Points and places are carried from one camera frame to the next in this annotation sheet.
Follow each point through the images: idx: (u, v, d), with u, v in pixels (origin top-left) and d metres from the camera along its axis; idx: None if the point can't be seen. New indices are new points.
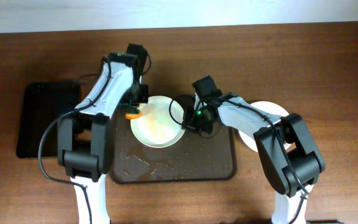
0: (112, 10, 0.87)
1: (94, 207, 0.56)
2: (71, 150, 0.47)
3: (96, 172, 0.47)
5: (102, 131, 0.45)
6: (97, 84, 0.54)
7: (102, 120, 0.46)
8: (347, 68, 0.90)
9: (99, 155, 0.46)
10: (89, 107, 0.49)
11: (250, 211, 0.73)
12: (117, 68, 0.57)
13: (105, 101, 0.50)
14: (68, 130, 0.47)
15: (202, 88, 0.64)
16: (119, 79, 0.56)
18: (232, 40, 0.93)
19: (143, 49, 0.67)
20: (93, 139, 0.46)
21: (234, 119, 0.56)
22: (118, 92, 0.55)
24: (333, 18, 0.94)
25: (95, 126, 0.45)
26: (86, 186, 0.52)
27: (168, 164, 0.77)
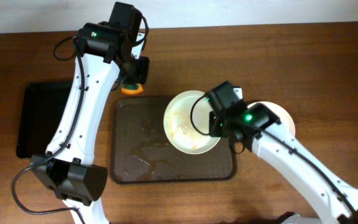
0: (112, 10, 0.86)
1: None
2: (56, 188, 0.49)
3: (87, 200, 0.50)
5: (79, 181, 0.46)
6: (71, 101, 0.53)
7: (78, 168, 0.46)
8: (347, 68, 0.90)
9: (86, 194, 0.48)
10: (64, 150, 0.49)
11: (250, 211, 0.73)
12: (90, 69, 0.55)
13: (80, 136, 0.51)
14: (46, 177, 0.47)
15: (219, 105, 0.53)
16: (93, 89, 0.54)
18: (232, 40, 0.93)
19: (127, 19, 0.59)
20: (73, 183, 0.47)
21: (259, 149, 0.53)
22: (97, 101, 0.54)
24: (332, 18, 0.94)
25: (71, 174, 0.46)
26: (78, 208, 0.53)
27: (168, 164, 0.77)
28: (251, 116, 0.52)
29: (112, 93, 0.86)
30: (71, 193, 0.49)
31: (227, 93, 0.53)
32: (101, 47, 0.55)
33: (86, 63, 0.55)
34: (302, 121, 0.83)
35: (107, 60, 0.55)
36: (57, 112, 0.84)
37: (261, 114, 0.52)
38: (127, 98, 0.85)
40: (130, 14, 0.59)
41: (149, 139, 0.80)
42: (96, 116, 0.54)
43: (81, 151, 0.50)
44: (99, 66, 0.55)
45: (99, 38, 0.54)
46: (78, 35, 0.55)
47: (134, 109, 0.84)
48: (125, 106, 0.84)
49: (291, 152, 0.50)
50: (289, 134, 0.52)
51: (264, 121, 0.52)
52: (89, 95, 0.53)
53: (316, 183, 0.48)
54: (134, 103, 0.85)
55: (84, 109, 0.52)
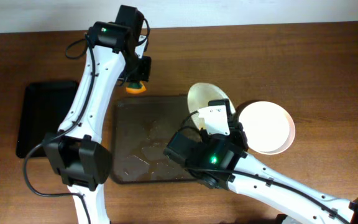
0: (112, 10, 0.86)
1: (92, 214, 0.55)
2: (64, 167, 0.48)
3: (94, 182, 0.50)
5: (91, 157, 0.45)
6: (82, 85, 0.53)
7: (90, 145, 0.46)
8: (347, 68, 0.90)
9: (94, 173, 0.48)
10: (75, 128, 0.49)
11: (250, 211, 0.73)
12: (100, 58, 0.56)
13: (91, 116, 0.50)
14: (56, 154, 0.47)
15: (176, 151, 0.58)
16: (104, 75, 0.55)
18: (232, 40, 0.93)
19: (135, 14, 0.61)
20: (82, 160, 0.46)
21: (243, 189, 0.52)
22: (107, 87, 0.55)
24: (332, 18, 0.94)
25: (82, 150, 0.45)
26: (82, 195, 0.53)
27: (168, 164, 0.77)
28: (215, 157, 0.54)
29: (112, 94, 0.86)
30: (79, 173, 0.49)
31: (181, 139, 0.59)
32: (109, 42, 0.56)
33: (97, 51, 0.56)
34: (302, 121, 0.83)
35: (115, 51, 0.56)
36: (57, 112, 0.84)
37: (220, 150, 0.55)
38: (127, 98, 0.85)
40: (137, 11, 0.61)
41: (149, 139, 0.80)
42: (105, 102, 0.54)
43: (91, 130, 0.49)
44: (108, 55, 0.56)
45: (109, 33, 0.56)
46: (88, 31, 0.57)
47: (134, 109, 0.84)
48: (125, 107, 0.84)
49: (269, 184, 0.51)
50: (256, 165, 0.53)
51: (227, 156, 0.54)
52: (99, 80, 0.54)
53: (305, 206, 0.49)
54: (134, 103, 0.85)
55: (94, 93, 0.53)
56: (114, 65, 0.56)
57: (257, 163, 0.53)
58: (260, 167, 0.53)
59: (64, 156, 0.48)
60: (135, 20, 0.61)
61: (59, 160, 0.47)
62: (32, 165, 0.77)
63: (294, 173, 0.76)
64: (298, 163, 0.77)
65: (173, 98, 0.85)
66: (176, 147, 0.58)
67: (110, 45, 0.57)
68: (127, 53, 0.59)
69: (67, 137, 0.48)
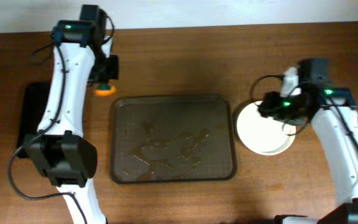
0: (112, 10, 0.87)
1: (86, 211, 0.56)
2: (50, 168, 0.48)
3: (82, 178, 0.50)
5: (74, 152, 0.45)
6: (53, 83, 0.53)
7: (73, 140, 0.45)
8: (347, 68, 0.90)
9: (81, 168, 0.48)
10: (55, 126, 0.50)
11: (250, 211, 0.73)
12: (68, 53, 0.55)
13: (68, 112, 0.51)
14: (40, 155, 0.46)
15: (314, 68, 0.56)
16: (74, 71, 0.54)
18: (232, 40, 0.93)
19: (97, 10, 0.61)
20: (68, 157, 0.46)
21: (324, 124, 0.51)
22: (79, 83, 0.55)
24: (332, 18, 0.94)
25: (65, 146, 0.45)
26: (74, 193, 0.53)
27: (168, 164, 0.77)
28: (331, 91, 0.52)
29: (112, 94, 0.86)
30: (66, 172, 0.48)
31: (319, 67, 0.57)
32: (76, 37, 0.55)
33: (64, 49, 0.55)
34: None
35: (82, 45, 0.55)
36: None
37: (341, 94, 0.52)
38: (127, 98, 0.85)
40: (98, 9, 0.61)
41: (149, 139, 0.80)
42: (81, 94, 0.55)
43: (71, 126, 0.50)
44: (76, 50, 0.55)
45: (73, 29, 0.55)
46: (52, 30, 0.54)
47: (134, 109, 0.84)
48: (125, 107, 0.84)
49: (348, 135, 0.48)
50: (352, 124, 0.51)
51: (340, 98, 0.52)
52: (71, 76, 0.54)
53: (352, 162, 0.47)
54: (134, 103, 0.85)
55: (68, 89, 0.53)
56: (83, 60, 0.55)
57: (353, 121, 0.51)
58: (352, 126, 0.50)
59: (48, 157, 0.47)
60: (97, 14, 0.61)
61: (44, 160, 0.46)
62: (32, 165, 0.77)
63: (294, 173, 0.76)
64: (298, 163, 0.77)
65: (173, 98, 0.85)
66: (314, 76, 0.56)
67: (77, 41, 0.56)
68: (94, 46, 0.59)
69: (48, 136, 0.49)
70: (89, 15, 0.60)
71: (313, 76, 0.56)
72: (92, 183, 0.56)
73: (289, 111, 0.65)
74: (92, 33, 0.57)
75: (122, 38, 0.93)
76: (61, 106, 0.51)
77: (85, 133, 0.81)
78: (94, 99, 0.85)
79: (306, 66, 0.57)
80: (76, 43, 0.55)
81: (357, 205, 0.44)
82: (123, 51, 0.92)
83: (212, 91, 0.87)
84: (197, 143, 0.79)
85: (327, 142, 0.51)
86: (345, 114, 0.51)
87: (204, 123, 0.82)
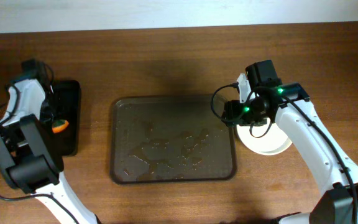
0: (112, 10, 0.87)
1: (71, 208, 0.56)
2: (15, 166, 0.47)
3: (48, 171, 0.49)
5: (33, 128, 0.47)
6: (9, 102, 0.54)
7: (29, 119, 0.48)
8: (347, 68, 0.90)
9: (44, 154, 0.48)
10: (12, 118, 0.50)
11: (250, 211, 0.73)
12: (22, 84, 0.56)
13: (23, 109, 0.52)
14: (1, 147, 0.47)
15: (261, 72, 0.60)
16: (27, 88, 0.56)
18: (232, 39, 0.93)
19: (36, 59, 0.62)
20: (30, 142, 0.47)
21: (284, 122, 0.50)
22: (34, 99, 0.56)
24: (332, 18, 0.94)
25: (22, 126, 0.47)
26: (51, 194, 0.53)
27: (168, 164, 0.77)
28: (283, 89, 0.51)
29: (112, 94, 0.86)
30: (32, 168, 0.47)
31: (266, 70, 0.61)
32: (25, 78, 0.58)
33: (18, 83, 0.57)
34: None
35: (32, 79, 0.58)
36: None
37: (290, 90, 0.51)
38: (127, 98, 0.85)
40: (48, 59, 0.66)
41: (149, 139, 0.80)
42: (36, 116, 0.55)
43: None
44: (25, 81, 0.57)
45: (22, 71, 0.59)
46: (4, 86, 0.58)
47: (134, 109, 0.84)
48: (125, 107, 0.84)
49: (309, 123, 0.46)
50: (311, 111, 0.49)
51: (289, 94, 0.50)
52: (27, 94, 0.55)
53: (318, 148, 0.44)
54: (134, 103, 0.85)
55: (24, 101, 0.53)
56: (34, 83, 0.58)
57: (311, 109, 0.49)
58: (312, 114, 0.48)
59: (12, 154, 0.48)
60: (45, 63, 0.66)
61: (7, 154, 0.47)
62: None
63: (294, 173, 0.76)
64: (298, 163, 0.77)
65: (173, 98, 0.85)
66: (265, 78, 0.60)
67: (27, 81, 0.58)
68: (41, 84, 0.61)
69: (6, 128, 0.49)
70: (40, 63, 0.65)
71: (263, 80, 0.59)
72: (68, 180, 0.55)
73: (249, 117, 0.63)
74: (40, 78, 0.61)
75: (122, 38, 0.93)
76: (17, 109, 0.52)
77: (85, 133, 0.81)
78: (93, 99, 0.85)
79: (255, 72, 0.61)
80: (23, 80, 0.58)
81: (337, 191, 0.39)
82: (123, 51, 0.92)
83: (211, 91, 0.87)
84: (197, 144, 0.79)
85: (294, 137, 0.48)
86: (302, 105, 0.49)
87: (203, 124, 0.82)
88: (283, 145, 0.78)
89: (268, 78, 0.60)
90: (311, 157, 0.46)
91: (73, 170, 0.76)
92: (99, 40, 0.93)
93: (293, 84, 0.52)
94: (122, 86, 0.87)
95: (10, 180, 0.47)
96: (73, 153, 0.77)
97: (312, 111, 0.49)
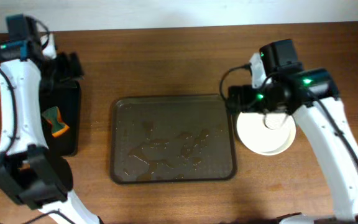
0: (112, 10, 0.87)
1: (76, 218, 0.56)
2: (23, 191, 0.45)
3: (59, 193, 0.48)
5: (43, 162, 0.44)
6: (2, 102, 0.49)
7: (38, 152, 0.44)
8: (347, 68, 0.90)
9: (56, 183, 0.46)
10: (15, 142, 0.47)
11: (250, 211, 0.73)
12: (11, 71, 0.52)
13: (25, 126, 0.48)
14: (6, 179, 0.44)
15: (280, 53, 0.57)
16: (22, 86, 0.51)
18: (232, 40, 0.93)
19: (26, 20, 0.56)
20: (38, 172, 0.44)
21: (308, 124, 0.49)
22: (32, 96, 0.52)
24: (332, 18, 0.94)
25: (32, 160, 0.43)
26: (58, 210, 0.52)
27: (168, 164, 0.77)
28: (309, 80, 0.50)
29: (112, 94, 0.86)
30: (41, 191, 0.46)
31: (285, 50, 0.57)
32: (14, 55, 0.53)
33: (7, 70, 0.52)
34: None
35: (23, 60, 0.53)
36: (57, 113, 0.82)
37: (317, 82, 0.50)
38: (127, 98, 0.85)
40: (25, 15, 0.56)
41: (149, 139, 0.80)
42: (36, 111, 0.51)
43: (32, 137, 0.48)
44: (17, 66, 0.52)
45: (9, 49, 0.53)
46: None
47: (134, 109, 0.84)
48: (125, 107, 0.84)
49: (337, 134, 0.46)
50: (340, 119, 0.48)
51: (319, 85, 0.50)
52: (19, 91, 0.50)
53: (345, 164, 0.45)
54: (135, 103, 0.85)
55: (20, 104, 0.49)
56: (29, 74, 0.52)
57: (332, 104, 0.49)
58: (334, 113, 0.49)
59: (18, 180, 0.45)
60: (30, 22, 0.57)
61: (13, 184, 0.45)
62: None
63: (294, 173, 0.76)
64: (298, 163, 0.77)
65: (173, 98, 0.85)
66: (284, 61, 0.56)
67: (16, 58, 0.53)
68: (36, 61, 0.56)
69: (11, 157, 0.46)
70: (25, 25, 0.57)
71: (282, 63, 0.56)
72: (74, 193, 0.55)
73: None
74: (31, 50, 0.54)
75: (121, 38, 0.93)
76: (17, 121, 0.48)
77: (86, 134, 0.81)
78: (93, 99, 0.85)
79: (273, 53, 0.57)
80: (15, 60, 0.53)
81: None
82: (123, 51, 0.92)
83: (211, 91, 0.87)
84: (197, 144, 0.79)
85: (317, 144, 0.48)
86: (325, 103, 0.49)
87: (203, 124, 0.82)
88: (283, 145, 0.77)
89: (288, 60, 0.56)
90: (332, 170, 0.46)
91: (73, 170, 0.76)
92: (99, 40, 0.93)
93: (317, 70, 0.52)
94: (122, 86, 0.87)
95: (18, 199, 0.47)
96: (73, 154, 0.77)
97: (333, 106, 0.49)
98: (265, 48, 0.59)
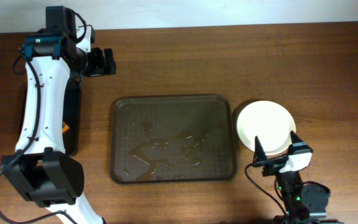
0: (113, 10, 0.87)
1: (81, 221, 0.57)
2: (33, 190, 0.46)
3: (69, 196, 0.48)
5: (58, 169, 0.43)
6: (28, 99, 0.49)
7: (55, 156, 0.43)
8: (347, 68, 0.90)
9: (68, 188, 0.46)
10: (33, 144, 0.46)
11: (251, 211, 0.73)
12: (40, 67, 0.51)
13: (46, 127, 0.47)
14: (20, 177, 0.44)
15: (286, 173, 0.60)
16: (49, 84, 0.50)
18: (232, 39, 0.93)
19: (63, 12, 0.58)
20: (51, 177, 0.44)
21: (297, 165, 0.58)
22: (58, 97, 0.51)
24: (331, 18, 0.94)
25: (47, 164, 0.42)
26: (64, 210, 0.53)
27: (168, 164, 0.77)
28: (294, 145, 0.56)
29: (112, 94, 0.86)
30: (51, 192, 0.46)
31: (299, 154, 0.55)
32: (46, 50, 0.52)
33: (36, 64, 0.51)
34: (302, 121, 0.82)
35: (56, 58, 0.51)
36: None
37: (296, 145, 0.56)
38: (127, 98, 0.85)
40: (64, 8, 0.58)
41: (149, 139, 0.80)
42: (59, 112, 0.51)
43: (51, 141, 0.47)
44: (48, 63, 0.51)
45: (43, 43, 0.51)
46: (22, 46, 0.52)
47: (134, 109, 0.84)
48: (125, 106, 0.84)
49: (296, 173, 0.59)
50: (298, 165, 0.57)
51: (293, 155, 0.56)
52: (46, 90, 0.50)
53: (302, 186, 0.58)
54: (134, 103, 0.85)
55: (45, 105, 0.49)
56: (57, 72, 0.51)
57: (298, 162, 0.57)
58: (321, 218, 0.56)
59: (30, 178, 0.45)
60: (64, 16, 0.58)
61: (27, 183, 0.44)
62: None
63: None
64: None
65: (173, 98, 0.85)
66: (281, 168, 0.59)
67: (48, 53, 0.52)
68: (67, 56, 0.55)
69: (27, 156, 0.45)
70: (59, 17, 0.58)
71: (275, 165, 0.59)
72: (81, 196, 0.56)
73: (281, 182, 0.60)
74: (64, 46, 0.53)
75: (122, 38, 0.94)
76: (38, 122, 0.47)
77: (86, 133, 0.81)
78: (93, 99, 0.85)
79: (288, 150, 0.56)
80: (48, 56, 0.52)
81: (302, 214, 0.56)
82: (123, 51, 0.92)
83: (211, 91, 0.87)
84: (197, 143, 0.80)
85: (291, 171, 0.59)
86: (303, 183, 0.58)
87: (203, 124, 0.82)
88: (281, 147, 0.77)
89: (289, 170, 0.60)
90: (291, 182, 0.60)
91: None
92: (99, 40, 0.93)
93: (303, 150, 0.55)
94: (122, 86, 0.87)
95: (29, 197, 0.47)
96: (73, 154, 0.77)
97: (297, 164, 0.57)
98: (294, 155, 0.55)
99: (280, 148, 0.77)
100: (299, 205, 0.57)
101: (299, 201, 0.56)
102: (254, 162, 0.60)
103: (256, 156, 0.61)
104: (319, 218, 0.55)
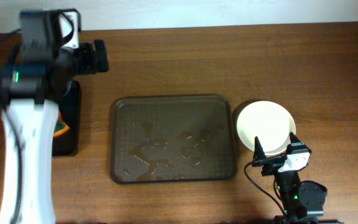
0: (113, 10, 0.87)
1: None
2: None
3: None
5: None
6: (7, 165, 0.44)
7: None
8: (347, 68, 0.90)
9: None
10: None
11: (250, 211, 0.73)
12: (18, 118, 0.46)
13: (30, 201, 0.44)
14: None
15: (284, 173, 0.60)
16: (30, 144, 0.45)
18: (232, 39, 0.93)
19: (46, 21, 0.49)
20: None
21: (296, 165, 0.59)
22: (41, 153, 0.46)
24: (331, 18, 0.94)
25: None
26: None
27: (168, 164, 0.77)
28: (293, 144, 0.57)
29: (112, 94, 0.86)
30: None
31: (298, 154, 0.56)
32: (27, 88, 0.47)
33: (12, 114, 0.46)
34: (302, 121, 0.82)
35: (38, 101, 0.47)
36: None
37: (294, 146, 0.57)
38: (127, 98, 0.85)
40: (42, 15, 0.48)
41: (149, 139, 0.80)
42: (45, 166, 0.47)
43: (36, 221, 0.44)
44: (28, 116, 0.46)
45: (23, 74, 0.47)
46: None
47: (134, 109, 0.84)
48: (125, 106, 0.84)
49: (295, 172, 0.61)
50: (296, 164, 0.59)
51: (291, 155, 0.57)
52: (27, 155, 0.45)
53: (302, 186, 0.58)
54: (134, 103, 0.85)
55: (27, 165, 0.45)
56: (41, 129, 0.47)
57: (296, 162, 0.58)
58: (318, 215, 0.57)
59: None
60: (56, 30, 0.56)
61: None
62: None
63: None
64: None
65: (173, 98, 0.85)
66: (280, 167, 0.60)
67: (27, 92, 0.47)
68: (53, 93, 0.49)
69: None
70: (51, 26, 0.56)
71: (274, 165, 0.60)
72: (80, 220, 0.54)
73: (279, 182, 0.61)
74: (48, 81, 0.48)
75: (122, 38, 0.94)
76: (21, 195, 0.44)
77: (86, 134, 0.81)
78: (94, 100, 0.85)
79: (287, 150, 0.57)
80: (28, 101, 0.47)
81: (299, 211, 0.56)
82: (123, 51, 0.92)
83: (211, 91, 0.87)
84: (197, 144, 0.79)
85: (290, 171, 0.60)
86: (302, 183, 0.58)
87: (203, 124, 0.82)
88: (282, 147, 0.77)
89: (288, 170, 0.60)
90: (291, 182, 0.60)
91: (73, 170, 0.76)
92: (99, 40, 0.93)
93: (301, 150, 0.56)
94: (122, 86, 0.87)
95: None
96: (73, 154, 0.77)
97: (295, 163, 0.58)
98: (293, 154, 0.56)
99: (281, 148, 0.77)
100: (297, 204, 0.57)
101: (298, 200, 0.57)
102: (253, 160, 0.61)
103: (255, 155, 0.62)
104: (317, 216, 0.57)
